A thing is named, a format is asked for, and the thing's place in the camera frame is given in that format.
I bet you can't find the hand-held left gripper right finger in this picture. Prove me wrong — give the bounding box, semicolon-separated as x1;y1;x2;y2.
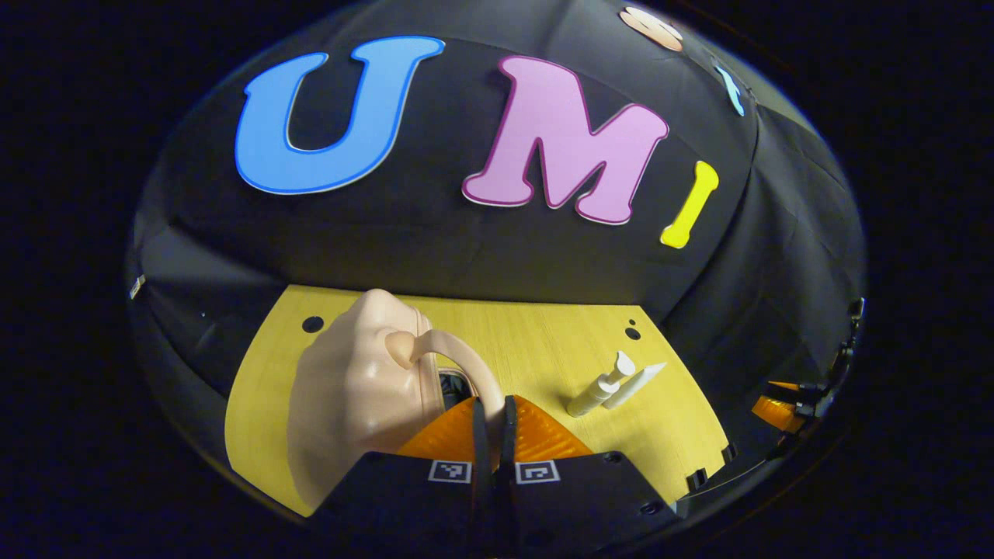
497;394;684;557

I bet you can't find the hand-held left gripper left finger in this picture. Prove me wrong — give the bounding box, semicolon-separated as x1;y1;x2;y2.
311;396;495;557

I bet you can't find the white squeeze tube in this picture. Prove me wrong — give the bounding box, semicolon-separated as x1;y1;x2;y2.
602;362;669;411

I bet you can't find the pink suitcase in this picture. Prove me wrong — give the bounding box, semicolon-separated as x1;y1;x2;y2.
286;289;506;517

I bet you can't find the white pump bottle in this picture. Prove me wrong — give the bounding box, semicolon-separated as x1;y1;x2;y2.
565;351;636;418

